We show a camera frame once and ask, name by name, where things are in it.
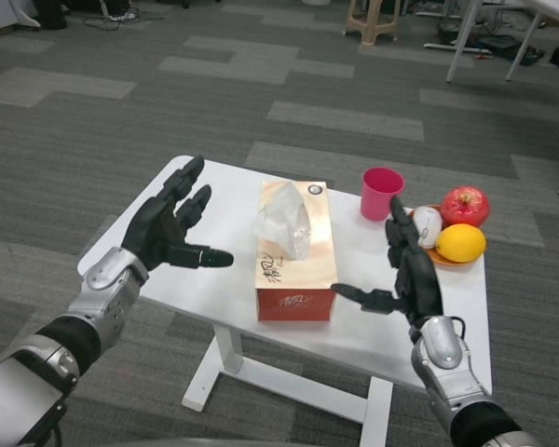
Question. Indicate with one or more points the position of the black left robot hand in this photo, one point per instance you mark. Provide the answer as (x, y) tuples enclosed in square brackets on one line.
[(156, 233)]

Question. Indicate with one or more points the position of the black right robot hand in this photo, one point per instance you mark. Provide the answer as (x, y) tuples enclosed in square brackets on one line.
[(419, 284)]

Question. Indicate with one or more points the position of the orange tissue box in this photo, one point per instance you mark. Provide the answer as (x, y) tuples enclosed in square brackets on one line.
[(298, 274)]

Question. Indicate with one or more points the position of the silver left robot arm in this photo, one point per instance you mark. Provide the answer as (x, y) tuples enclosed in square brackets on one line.
[(102, 288)]

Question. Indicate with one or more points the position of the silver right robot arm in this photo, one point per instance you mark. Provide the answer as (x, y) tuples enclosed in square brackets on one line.
[(442, 354)]

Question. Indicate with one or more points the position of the orange plate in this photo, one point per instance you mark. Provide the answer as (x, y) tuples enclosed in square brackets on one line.
[(435, 257)]

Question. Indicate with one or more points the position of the white computer mouse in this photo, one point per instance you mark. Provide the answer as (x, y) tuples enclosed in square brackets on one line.
[(429, 228)]

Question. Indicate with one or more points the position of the yellow lemon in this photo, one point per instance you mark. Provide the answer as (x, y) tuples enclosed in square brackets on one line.
[(461, 243)]

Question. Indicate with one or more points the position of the red apple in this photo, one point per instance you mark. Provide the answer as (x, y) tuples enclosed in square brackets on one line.
[(466, 207)]

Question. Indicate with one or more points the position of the pink plastic cup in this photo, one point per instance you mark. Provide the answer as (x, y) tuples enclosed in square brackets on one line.
[(377, 200)]

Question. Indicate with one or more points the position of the white power strip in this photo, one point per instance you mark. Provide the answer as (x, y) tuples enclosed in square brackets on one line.
[(122, 17)]

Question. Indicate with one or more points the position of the black waste bin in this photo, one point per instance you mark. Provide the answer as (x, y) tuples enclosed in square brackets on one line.
[(53, 14)]

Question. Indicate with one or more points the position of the black equipment case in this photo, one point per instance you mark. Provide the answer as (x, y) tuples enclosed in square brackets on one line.
[(508, 49)]

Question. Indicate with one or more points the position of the grey partition panel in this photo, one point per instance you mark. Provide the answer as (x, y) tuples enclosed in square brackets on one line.
[(25, 16)]

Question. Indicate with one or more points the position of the beige plastic stool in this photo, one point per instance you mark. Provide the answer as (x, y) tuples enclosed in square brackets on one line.
[(372, 18)]

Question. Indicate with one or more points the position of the white plant pot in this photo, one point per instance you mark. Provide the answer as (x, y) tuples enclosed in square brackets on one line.
[(317, 2)]

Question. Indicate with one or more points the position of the white table base frame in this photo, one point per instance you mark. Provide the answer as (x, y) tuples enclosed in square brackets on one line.
[(228, 349)]

